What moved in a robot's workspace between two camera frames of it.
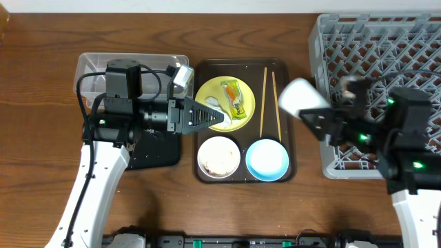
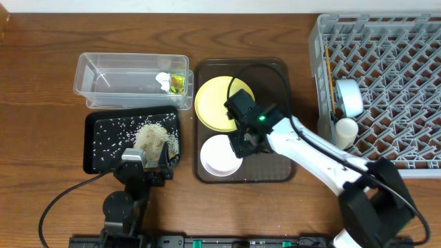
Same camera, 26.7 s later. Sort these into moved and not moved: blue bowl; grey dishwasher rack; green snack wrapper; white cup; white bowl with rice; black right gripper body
Moved: white cup; blue bowl; green snack wrapper; black right gripper body
Not moved: grey dishwasher rack; white bowl with rice
